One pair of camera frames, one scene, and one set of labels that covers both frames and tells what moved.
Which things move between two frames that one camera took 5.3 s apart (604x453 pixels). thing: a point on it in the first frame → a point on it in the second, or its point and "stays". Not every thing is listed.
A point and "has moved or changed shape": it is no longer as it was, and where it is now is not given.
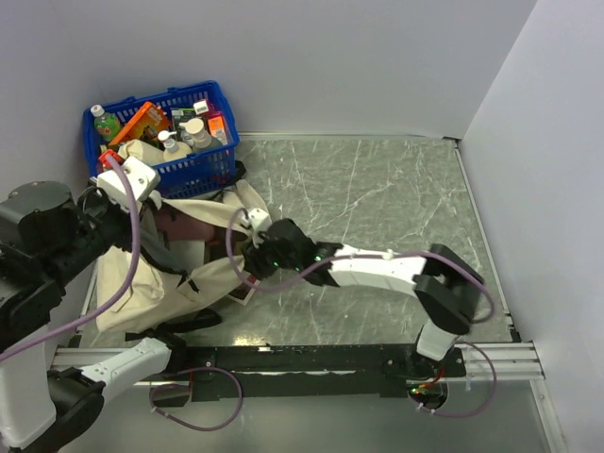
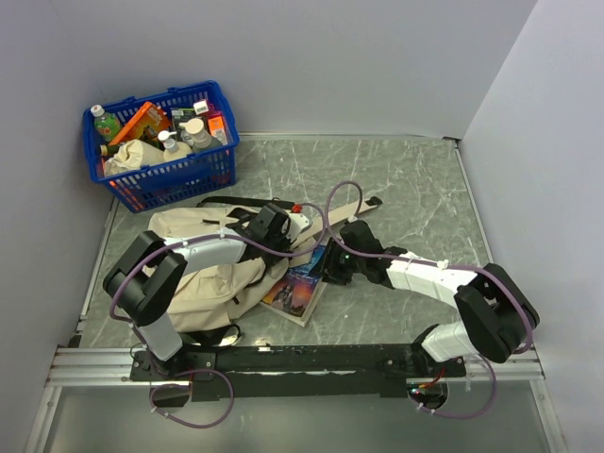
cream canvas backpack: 190,251 has moved or changed shape
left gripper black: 93,195 → 287,244
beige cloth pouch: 142,150 stays
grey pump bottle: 201,140 stays
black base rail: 219,373 stays
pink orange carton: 217,126 stays
